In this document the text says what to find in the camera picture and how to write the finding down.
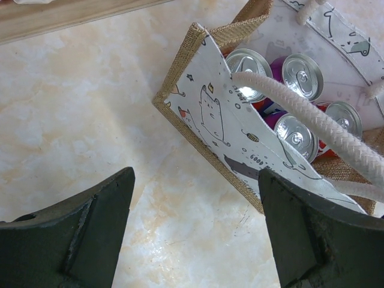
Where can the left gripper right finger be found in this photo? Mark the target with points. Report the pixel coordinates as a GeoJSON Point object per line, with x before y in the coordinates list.
{"type": "Point", "coordinates": [316, 242]}

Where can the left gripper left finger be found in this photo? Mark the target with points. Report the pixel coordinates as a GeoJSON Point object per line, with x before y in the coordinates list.
{"type": "Point", "coordinates": [73, 243]}

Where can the wooden clothes rack frame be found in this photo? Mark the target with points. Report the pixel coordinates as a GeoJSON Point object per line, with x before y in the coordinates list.
{"type": "Point", "coordinates": [23, 21]}

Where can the cream folded cloth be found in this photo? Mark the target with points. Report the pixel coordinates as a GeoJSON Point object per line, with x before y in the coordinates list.
{"type": "Point", "coordinates": [32, 2]}

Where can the purple soda can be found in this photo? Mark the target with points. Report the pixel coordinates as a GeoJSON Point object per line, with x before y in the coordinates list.
{"type": "Point", "coordinates": [300, 73]}
{"type": "Point", "coordinates": [290, 129]}

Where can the brown burlap canvas bag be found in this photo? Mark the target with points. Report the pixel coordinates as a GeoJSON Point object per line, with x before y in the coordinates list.
{"type": "Point", "coordinates": [220, 87]}

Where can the red cola can front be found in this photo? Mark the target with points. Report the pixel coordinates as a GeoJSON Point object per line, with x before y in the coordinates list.
{"type": "Point", "coordinates": [346, 116]}

